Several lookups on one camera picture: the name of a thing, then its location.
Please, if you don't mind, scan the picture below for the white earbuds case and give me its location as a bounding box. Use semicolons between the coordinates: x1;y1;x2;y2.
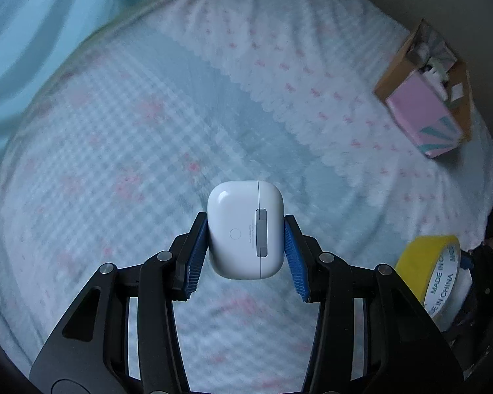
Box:
207;181;284;280

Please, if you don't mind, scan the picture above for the yellow tape roll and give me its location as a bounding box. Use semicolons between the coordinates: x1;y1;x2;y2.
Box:
394;235;460;332

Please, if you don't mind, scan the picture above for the cardboard box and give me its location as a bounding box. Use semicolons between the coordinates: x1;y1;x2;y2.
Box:
374;20;473;159

